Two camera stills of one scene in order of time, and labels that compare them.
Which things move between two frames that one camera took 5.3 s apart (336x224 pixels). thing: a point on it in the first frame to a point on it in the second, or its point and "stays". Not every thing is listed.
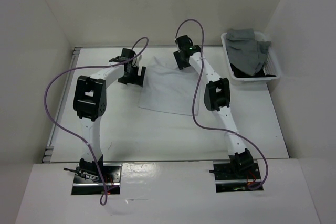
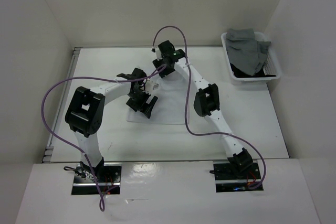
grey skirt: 245,53 stays
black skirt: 239,73 stays
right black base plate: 228,180 stays
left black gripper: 137,80 to 143,107
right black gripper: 180,64 to 163,72
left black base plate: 83,184 stays
